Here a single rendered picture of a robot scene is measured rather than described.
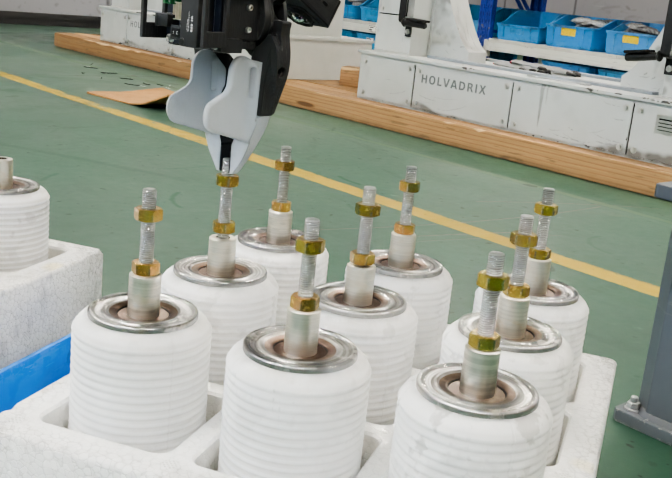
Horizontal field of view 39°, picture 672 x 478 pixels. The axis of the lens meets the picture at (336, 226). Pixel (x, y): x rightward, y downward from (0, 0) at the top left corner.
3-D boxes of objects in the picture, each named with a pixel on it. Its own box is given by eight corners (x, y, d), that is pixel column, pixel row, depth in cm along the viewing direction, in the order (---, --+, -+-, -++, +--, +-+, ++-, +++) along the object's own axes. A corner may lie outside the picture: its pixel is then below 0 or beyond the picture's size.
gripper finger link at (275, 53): (227, 111, 72) (232, -5, 70) (243, 110, 74) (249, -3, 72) (270, 118, 69) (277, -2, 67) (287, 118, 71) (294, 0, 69)
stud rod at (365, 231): (367, 284, 72) (378, 188, 70) (355, 284, 71) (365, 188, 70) (364, 280, 73) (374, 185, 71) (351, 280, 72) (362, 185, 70)
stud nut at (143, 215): (131, 216, 64) (132, 204, 64) (155, 215, 65) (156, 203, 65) (140, 223, 62) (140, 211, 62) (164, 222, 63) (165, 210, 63)
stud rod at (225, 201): (220, 252, 75) (227, 160, 73) (213, 249, 76) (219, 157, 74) (230, 251, 76) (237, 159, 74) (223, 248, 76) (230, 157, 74)
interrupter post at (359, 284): (378, 308, 72) (383, 267, 71) (353, 311, 71) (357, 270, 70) (361, 298, 74) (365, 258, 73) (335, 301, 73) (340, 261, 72)
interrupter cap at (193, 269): (153, 273, 75) (153, 265, 75) (216, 257, 81) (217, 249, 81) (224, 298, 71) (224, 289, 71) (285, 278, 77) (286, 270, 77)
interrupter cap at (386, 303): (425, 316, 71) (426, 307, 71) (343, 327, 67) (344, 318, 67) (369, 285, 78) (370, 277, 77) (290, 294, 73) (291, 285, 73)
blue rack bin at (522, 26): (536, 41, 679) (540, 11, 674) (580, 46, 652) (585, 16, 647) (492, 38, 646) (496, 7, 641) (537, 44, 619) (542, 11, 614)
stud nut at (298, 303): (312, 314, 60) (313, 301, 59) (287, 309, 60) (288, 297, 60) (321, 305, 62) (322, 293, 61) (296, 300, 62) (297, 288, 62)
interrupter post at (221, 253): (199, 275, 76) (201, 236, 75) (219, 269, 78) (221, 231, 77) (221, 282, 74) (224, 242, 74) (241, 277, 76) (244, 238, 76)
